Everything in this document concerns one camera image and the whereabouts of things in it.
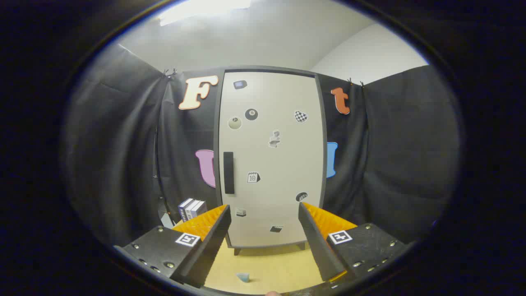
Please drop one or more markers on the white and blue tube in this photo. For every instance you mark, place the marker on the white and blue tube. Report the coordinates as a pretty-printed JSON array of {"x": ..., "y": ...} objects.
[{"x": 243, "y": 278}]

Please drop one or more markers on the grey cabinet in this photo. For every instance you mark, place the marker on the grey cabinet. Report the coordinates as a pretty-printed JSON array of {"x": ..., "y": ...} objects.
[{"x": 216, "y": 123}]

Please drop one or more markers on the black backdrop cloth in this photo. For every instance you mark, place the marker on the black backdrop cloth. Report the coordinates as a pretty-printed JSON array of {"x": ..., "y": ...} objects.
[{"x": 123, "y": 144}]

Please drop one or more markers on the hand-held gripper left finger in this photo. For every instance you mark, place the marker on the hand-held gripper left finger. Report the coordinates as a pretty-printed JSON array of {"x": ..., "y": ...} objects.
[{"x": 209, "y": 250}]

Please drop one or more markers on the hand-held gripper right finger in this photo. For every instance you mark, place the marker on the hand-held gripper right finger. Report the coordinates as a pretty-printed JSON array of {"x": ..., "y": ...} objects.
[{"x": 318, "y": 246}]

